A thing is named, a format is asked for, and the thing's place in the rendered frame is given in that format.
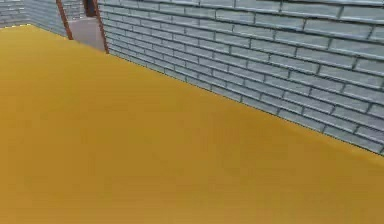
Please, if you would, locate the dark brown door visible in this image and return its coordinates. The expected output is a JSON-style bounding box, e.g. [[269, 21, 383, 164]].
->
[[82, 0, 98, 18]]

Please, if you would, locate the brown door frame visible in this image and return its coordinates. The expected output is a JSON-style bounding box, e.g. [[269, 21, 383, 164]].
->
[[55, 0, 110, 55]]

